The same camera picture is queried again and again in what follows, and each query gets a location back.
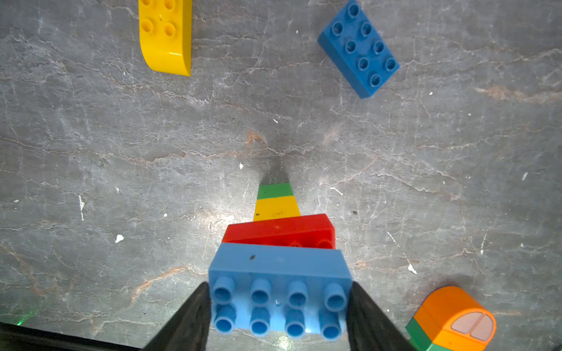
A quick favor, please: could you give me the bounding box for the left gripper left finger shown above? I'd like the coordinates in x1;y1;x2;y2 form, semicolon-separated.
143;282;212;351

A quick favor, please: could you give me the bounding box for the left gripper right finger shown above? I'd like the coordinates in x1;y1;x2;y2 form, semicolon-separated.
346;282;415;351

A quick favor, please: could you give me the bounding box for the orange long lego brick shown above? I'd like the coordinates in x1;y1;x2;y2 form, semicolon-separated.
413;307;487;350

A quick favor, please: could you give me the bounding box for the orange half-round lego piece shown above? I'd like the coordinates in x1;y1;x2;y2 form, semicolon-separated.
421;286;497;344

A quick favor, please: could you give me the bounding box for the light blue lego brick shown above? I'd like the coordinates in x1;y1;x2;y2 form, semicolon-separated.
209;243;353;341

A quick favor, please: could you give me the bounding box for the red long lego brick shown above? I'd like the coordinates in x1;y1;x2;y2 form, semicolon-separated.
222;214;336;250

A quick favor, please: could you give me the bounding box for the yellow small lego brick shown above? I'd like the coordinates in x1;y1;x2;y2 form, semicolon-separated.
253;196;301;222

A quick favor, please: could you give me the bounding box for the green small lego brick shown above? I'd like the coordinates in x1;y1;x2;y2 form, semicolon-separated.
257;183;294;200

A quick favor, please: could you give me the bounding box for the dark blue lego brick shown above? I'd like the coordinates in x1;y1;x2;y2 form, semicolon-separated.
318;1;400;99

